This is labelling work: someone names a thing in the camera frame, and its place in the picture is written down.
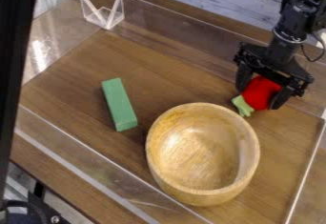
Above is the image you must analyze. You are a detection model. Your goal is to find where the wooden bowl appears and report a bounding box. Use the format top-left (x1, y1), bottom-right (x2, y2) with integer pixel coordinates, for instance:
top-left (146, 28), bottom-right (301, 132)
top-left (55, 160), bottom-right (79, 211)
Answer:
top-left (146, 103), bottom-right (261, 207)

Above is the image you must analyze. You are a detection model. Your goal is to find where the black clamp with cable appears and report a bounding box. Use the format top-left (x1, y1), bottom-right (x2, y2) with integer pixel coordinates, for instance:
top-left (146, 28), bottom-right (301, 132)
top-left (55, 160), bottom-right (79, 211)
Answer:
top-left (0, 185), bottom-right (71, 224)

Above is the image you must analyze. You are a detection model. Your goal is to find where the black vertical foreground post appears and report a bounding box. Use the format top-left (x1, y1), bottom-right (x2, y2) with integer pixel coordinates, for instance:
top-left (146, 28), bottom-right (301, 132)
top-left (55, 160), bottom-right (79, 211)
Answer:
top-left (0, 0), bottom-right (36, 206)

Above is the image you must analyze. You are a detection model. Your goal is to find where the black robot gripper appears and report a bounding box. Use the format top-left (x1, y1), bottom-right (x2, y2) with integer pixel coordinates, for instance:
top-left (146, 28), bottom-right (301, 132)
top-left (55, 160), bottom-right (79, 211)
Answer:
top-left (232, 35), bottom-right (314, 110)

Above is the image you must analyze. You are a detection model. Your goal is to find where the clear acrylic corner bracket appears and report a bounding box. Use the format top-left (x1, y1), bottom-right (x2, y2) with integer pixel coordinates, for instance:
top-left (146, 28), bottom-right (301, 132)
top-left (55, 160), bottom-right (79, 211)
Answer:
top-left (80, 0), bottom-right (124, 30)

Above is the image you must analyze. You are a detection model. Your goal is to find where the red plush strawberry toy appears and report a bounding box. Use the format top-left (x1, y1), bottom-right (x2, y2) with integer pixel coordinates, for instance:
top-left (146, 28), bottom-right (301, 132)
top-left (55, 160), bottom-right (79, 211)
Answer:
top-left (231, 75), bottom-right (282, 117)

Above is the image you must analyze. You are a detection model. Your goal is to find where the green rectangular block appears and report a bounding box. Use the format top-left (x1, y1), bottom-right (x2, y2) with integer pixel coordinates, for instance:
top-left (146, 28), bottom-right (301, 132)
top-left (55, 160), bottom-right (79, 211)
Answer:
top-left (102, 78), bottom-right (138, 132)

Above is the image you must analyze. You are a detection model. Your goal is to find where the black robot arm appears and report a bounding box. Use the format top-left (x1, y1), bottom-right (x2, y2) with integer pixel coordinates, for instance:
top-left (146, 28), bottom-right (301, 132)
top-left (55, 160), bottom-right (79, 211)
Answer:
top-left (231, 0), bottom-right (326, 112)

